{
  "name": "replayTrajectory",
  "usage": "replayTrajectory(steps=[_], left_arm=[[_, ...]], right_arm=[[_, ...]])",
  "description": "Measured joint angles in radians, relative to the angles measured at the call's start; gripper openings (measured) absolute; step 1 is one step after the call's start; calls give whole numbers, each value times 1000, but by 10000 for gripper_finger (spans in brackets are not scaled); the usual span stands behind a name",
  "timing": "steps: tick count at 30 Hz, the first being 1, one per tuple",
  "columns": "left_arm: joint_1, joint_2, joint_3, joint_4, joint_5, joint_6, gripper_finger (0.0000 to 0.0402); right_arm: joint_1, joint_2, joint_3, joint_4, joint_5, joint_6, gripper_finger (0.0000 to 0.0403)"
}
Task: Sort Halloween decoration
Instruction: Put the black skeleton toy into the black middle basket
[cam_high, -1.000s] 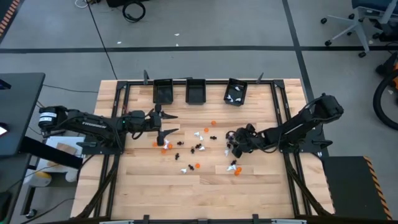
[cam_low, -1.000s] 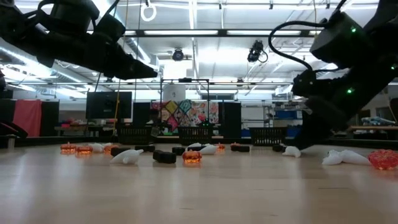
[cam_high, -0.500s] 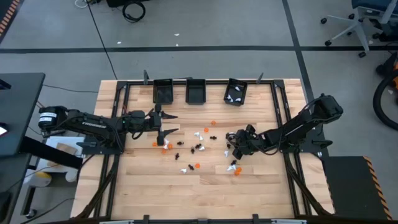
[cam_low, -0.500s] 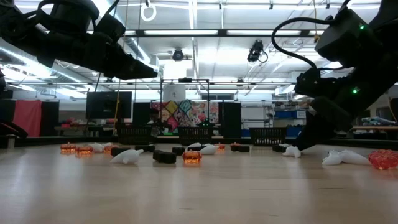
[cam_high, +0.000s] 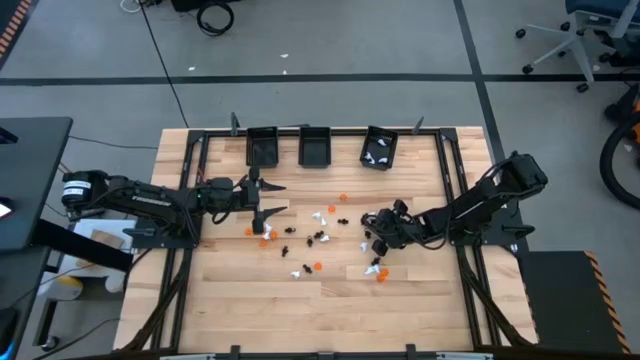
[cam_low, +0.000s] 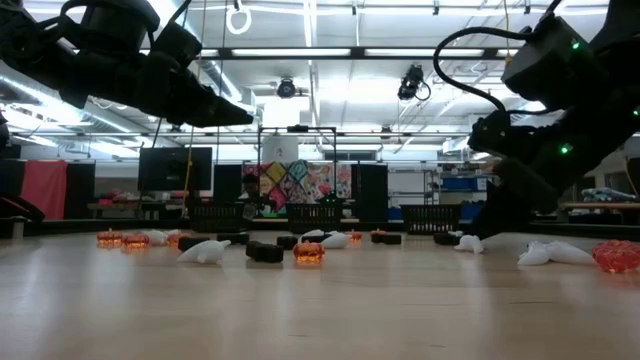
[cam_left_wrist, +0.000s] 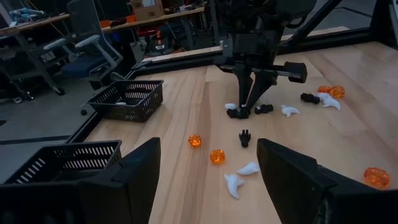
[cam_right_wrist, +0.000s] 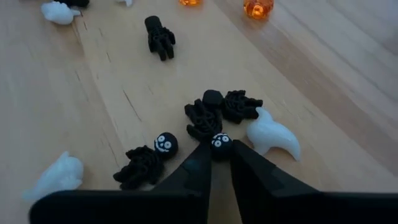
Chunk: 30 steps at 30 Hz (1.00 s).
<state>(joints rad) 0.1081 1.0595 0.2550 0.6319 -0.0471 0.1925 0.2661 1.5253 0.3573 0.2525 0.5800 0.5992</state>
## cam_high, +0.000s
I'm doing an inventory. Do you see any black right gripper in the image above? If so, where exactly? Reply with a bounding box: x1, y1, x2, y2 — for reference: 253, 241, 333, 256
363, 199, 421, 256

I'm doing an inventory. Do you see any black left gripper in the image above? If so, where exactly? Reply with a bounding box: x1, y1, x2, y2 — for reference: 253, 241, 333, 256
238, 167, 289, 235

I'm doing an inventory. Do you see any black plastic basket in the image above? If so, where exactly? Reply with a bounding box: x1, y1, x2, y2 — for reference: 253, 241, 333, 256
245, 126, 280, 170
298, 126, 333, 169
358, 124, 400, 172

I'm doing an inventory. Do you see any white round container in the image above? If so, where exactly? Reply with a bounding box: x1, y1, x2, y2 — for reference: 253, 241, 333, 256
103, 272, 126, 295

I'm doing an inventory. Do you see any white cardboard box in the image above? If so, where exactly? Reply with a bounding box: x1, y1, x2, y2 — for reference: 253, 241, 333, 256
58, 218, 139, 280

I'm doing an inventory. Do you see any black power brick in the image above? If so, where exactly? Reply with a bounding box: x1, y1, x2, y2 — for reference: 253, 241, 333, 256
66, 207, 104, 222

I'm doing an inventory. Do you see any black diagonal beam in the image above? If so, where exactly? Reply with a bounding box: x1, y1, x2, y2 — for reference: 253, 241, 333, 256
30, 218, 135, 274

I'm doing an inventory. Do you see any black mat hazard stripe edge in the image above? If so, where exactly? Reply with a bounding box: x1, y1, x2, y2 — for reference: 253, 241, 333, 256
0, 0, 35, 64
516, 249, 634, 355

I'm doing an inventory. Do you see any black equipment box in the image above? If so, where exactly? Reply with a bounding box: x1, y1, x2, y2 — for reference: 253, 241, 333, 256
170, 0, 242, 13

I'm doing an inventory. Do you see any white yellow container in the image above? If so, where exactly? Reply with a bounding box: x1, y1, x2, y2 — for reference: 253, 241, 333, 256
37, 274, 85, 302

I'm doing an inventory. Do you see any black desk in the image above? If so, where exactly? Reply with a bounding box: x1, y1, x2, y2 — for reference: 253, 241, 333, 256
0, 116, 75, 253

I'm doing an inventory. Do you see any office chair white base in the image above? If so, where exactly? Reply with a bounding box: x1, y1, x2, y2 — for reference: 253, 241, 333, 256
514, 0, 640, 95

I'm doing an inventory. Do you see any black orange machine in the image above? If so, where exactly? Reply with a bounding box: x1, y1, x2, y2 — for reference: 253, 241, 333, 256
602, 83, 640, 146

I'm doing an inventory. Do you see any black aluminium table frame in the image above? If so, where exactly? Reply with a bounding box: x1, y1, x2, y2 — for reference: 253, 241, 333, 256
115, 127, 539, 360

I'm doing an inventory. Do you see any black floor cable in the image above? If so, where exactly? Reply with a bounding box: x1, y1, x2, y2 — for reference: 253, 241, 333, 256
67, 134, 160, 151
138, 2, 190, 129

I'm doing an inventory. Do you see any coiled black cable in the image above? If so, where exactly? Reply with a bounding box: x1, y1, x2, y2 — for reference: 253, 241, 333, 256
195, 0, 236, 37

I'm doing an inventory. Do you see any black hose loop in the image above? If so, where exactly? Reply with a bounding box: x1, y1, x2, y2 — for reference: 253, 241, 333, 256
598, 112, 640, 211

